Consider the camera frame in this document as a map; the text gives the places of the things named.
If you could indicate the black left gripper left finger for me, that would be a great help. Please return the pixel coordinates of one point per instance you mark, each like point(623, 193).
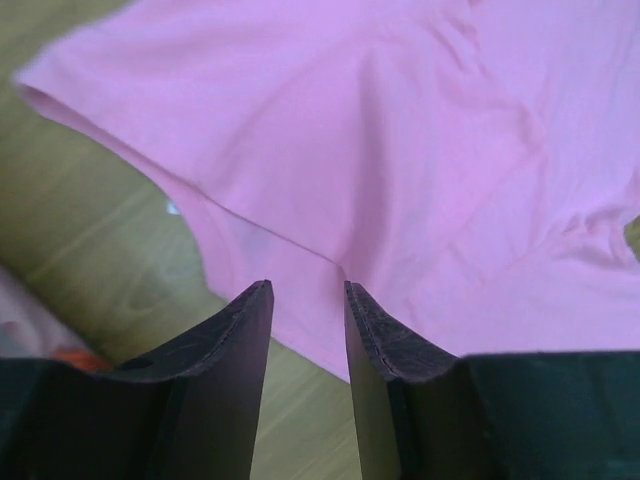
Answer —
point(187, 409)

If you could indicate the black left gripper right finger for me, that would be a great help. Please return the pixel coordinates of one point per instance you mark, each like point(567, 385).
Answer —
point(423, 413)

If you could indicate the orange t shirt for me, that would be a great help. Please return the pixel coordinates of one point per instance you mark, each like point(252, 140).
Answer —
point(82, 360)

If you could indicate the light pink t shirt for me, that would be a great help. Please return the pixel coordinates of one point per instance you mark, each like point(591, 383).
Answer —
point(28, 329)

